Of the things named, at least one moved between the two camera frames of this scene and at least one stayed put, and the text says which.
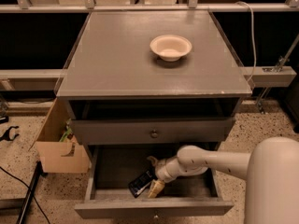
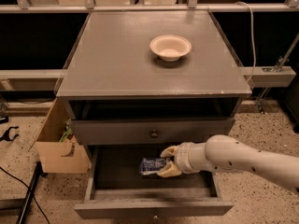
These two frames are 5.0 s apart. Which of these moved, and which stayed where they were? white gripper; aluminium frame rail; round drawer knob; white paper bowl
Moved: white gripper
Stayed: round drawer knob; aluminium frame rail; white paper bowl
